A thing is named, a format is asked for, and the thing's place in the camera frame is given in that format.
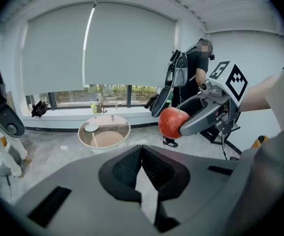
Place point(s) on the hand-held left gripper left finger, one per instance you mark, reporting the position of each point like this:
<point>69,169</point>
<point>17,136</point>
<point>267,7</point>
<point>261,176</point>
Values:
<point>82,181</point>

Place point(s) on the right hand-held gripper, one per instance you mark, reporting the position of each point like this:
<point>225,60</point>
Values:
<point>230,87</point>

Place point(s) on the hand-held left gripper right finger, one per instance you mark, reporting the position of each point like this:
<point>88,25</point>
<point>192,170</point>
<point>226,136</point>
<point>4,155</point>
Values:
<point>196,181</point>

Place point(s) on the red apple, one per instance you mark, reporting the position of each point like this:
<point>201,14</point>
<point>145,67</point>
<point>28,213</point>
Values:
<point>171,123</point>

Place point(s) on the white plate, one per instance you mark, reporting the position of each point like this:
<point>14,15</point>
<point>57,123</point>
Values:
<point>91,128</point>

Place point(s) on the person's right forearm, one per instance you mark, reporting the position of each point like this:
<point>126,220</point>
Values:
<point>255,97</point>

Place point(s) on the dark jacket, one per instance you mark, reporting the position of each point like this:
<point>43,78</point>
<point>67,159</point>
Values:
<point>151,102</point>

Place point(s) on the round glass table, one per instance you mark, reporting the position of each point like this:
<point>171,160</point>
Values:
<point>117,126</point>

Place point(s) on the white window ledge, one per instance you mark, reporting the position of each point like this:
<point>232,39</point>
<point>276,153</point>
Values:
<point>65,117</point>

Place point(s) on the yellow green drink bottle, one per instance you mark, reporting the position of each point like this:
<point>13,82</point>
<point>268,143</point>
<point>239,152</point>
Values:
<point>93,108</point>

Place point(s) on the brown handbag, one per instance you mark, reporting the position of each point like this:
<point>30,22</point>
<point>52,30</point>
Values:
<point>100,108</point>

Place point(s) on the black bag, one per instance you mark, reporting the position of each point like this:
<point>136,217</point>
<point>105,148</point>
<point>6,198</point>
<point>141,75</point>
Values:
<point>39,109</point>

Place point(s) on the dark framed window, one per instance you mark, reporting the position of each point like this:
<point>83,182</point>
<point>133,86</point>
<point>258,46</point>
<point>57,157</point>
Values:
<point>68,97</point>

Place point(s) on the grey roller blind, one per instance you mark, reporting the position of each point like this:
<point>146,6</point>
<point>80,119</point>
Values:
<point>129,43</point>
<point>55,48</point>

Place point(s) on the wooden board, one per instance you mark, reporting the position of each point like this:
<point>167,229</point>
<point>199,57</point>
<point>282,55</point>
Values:
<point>10,99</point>

